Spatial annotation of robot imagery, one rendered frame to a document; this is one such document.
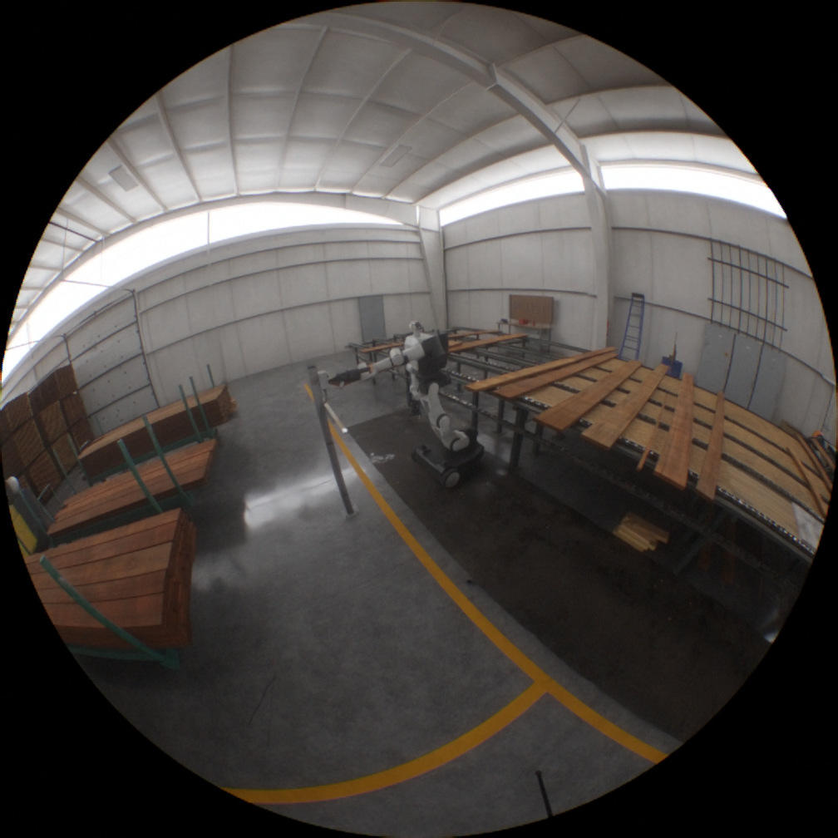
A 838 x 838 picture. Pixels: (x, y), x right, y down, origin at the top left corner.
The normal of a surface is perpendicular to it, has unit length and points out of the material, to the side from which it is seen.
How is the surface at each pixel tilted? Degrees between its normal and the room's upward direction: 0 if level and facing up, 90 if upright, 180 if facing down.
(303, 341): 89
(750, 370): 90
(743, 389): 90
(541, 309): 90
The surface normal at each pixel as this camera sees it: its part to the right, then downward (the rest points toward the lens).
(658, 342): -0.85, 0.25
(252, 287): 0.53, 0.30
